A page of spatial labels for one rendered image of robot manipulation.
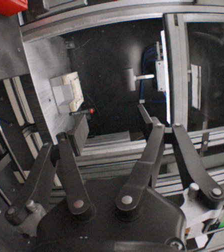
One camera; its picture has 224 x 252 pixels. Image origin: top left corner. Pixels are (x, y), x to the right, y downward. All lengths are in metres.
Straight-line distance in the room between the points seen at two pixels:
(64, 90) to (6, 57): 0.31
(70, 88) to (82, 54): 0.28
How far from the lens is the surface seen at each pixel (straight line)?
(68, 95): 0.63
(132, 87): 0.60
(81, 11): 0.43
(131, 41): 0.84
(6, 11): 0.43
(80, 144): 0.19
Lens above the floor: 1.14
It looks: 5 degrees down
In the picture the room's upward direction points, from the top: 81 degrees clockwise
